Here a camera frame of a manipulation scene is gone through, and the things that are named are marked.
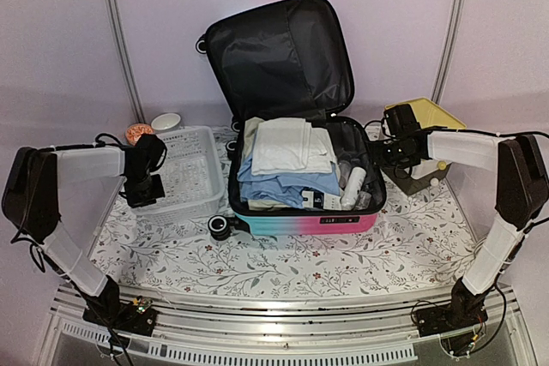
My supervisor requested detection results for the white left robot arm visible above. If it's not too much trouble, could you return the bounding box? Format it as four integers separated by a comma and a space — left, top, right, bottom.
1, 134, 167, 336

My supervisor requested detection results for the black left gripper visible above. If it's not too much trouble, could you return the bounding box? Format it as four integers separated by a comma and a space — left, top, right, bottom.
124, 168, 166, 207

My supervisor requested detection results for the pink and teal kids suitcase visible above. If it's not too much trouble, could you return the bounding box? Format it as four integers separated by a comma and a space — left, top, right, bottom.
200, 0, 387, 240

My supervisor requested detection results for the left wall aluminium post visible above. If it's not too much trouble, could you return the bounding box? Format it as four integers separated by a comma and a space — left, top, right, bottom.
105, 0, 146, 123

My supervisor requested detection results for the black and white sock pack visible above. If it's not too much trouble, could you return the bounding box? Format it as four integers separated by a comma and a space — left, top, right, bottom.
301, 190, 342, 211

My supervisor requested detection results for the light blue shirt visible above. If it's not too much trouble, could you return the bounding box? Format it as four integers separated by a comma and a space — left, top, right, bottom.
237, 155, 340, 208

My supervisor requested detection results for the white garment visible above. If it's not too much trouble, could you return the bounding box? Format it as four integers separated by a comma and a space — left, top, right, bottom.
251, 117, 336, 176

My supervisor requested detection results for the white cylindrical bottle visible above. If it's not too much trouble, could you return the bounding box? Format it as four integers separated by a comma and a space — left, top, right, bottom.
341, 167, 366, 210

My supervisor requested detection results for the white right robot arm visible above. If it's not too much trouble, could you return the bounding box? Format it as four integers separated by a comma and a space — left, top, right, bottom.
372, 102, 548, 336

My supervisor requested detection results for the beige garment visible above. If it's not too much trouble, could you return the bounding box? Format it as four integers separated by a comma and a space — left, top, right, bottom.
241, 117, 289, 210

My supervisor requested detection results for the aluminium front rail frame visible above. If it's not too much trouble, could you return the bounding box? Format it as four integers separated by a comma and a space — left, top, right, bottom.
36, 285, 537, 365

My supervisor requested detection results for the floral patterned table mat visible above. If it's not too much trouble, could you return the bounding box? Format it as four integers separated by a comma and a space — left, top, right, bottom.
91, 183, 476, 299

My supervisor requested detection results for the right wall aluminium post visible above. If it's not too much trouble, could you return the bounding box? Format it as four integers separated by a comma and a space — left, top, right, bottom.
431, 0, 465, 105

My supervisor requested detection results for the yellow top drawer box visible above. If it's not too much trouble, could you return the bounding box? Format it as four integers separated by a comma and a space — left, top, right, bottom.
377, 97, 467, 198

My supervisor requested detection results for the white ceramic bowl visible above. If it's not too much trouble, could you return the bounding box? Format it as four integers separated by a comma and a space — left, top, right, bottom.
151, 112, 181, 132

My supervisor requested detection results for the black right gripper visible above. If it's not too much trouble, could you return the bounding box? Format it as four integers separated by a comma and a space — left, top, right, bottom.
371, 139, 415, 169

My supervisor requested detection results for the wall aluminium post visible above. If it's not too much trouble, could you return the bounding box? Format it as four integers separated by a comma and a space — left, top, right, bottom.
105, 0, 146, 123
431, 0, 465, 105

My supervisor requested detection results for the orange patterned small dish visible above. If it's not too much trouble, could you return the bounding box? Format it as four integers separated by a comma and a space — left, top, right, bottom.
124, 123, 154, 146

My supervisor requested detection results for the white perforated plastic basket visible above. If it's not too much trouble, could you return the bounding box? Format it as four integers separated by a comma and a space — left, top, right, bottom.
134, 126, 226, 225

